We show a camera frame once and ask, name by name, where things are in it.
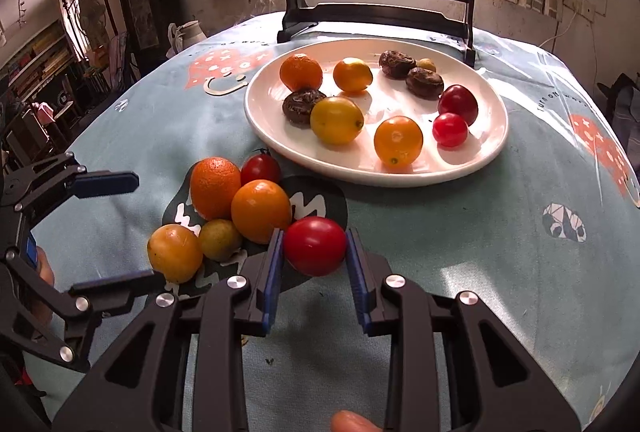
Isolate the large red tomato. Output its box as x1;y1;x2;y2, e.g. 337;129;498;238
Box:
283;216;348;277

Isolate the bright red tomato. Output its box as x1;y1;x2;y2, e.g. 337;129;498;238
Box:
432;113;469;148

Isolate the bookshelf with books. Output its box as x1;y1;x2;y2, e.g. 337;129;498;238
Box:
0;20;76;100

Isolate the deep orange bumpy orange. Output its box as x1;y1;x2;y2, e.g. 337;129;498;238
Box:
190;156;243;221

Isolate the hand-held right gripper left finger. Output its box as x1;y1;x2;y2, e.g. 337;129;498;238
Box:
52;227;286;432

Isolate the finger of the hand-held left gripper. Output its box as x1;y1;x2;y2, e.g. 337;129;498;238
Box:
0;249;166;374
0;151;140;229

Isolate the white round plate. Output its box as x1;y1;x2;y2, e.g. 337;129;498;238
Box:
244;38;509;188

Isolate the smooth orange citrus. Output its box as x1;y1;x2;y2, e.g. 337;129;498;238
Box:
374;115;424;172
333;57;374;93
230;179;293;245

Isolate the pile of clothes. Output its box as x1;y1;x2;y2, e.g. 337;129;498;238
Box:
597;72;640;148

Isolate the dark red tomato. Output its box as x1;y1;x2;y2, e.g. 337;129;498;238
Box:
438;84;479;125

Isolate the person's left hand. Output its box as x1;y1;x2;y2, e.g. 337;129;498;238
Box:
30;247;56;325

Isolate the yellow lemon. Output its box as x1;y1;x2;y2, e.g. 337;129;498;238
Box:
310;96;365;145

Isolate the person's right hand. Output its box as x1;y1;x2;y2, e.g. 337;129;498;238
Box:
331;410;381;432

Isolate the white jug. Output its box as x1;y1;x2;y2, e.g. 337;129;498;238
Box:
169;20;207;58

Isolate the light blue printed tablecloth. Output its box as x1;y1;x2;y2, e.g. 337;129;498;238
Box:
22;10;640;432

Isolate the white wall socket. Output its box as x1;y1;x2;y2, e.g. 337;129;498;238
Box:
562;0;608;20

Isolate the brown chestnut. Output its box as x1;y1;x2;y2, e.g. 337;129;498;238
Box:
405;67;445;100
282;88;327;127
378;50;417;80

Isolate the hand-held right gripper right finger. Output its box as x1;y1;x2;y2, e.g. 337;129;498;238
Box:
346;227;583;432

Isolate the yellow round citrus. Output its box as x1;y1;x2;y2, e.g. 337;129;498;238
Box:
147;223;204;284

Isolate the bumpy orange tangerine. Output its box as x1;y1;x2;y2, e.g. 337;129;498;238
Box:
279;53;324;92

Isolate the brown chestnut top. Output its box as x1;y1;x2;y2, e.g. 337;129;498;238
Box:
378;50;417;80

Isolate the small red tomato with stem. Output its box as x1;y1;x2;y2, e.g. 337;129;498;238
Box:
240;151;282;186

